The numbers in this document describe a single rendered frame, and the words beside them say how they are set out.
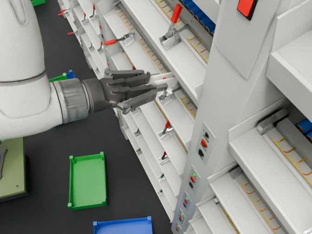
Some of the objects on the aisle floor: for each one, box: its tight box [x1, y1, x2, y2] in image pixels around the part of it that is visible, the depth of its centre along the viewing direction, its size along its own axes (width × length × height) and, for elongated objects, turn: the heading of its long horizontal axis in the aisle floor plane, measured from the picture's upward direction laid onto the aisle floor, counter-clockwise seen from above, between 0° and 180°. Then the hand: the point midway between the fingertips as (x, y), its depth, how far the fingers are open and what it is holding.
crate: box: [68, 152, 108, 211], centre depth 156 cm, size 30×20×8 cm
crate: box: [49, 73, 68, 82], centre depth 182 cm, size 30×20×8 cm
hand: (163, 81), depth 68 cm, fingers closed, pressing on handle
